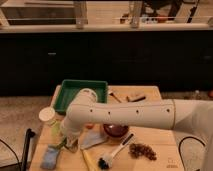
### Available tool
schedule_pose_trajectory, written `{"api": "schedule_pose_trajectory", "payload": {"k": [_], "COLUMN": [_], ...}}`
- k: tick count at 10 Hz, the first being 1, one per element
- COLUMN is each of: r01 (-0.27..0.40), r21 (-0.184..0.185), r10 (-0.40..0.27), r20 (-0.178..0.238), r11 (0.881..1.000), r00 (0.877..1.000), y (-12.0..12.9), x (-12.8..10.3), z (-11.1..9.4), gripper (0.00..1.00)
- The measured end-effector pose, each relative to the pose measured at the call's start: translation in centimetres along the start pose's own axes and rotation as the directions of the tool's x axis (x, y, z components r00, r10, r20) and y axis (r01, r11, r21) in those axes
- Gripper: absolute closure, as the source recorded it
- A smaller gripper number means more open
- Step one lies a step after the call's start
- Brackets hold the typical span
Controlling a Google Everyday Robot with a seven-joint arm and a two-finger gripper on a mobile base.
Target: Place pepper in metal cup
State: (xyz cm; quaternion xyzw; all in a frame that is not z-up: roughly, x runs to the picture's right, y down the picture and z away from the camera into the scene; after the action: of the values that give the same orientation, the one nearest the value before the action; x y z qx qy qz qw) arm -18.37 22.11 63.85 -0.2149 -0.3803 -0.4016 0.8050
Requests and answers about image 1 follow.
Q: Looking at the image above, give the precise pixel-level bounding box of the black cable right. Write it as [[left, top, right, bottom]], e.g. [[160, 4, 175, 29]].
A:
[[177, 135, 206, 171]]

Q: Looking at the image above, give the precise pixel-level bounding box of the dark red bowl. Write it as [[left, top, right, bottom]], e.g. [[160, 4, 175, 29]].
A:
[[103, 124, 129, 138]]

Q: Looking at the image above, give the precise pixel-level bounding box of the black cable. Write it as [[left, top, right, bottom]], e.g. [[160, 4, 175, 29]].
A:
[[177, 135, 206, 171], [0, 138, 22, 171]]

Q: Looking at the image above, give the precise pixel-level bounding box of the black clamp stand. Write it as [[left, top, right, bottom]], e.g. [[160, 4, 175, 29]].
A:
[[21, 129, 35, 171]]

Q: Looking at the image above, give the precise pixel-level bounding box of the black cable left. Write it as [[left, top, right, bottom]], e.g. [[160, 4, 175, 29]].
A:
[[0, 138, 22, 171]]

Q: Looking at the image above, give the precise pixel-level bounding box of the white handled dish brush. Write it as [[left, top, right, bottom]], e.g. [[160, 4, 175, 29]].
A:
[[98, 133, 134, 170]]

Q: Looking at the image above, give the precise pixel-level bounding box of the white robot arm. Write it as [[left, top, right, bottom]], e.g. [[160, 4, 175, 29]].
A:
[[60, 88, 213, 171]]

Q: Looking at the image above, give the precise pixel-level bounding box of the clear jar white lid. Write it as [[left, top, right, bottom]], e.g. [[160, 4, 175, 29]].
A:
[[39, 107, 60, 134]]

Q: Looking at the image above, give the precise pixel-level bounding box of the small metal spoon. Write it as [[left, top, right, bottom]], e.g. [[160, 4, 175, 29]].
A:
[[108, 90, 122, 103]]

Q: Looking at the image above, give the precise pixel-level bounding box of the grey cloth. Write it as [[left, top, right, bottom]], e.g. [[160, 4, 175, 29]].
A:
[[80, 130, 107, 149]]

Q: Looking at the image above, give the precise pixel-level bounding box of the green plastic tray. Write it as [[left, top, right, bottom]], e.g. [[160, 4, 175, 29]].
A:
[[54, 79, 108, 115]]

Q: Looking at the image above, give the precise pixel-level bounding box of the brown wooden block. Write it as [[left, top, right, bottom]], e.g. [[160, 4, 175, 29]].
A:
[[126, 95, 146, 102]]

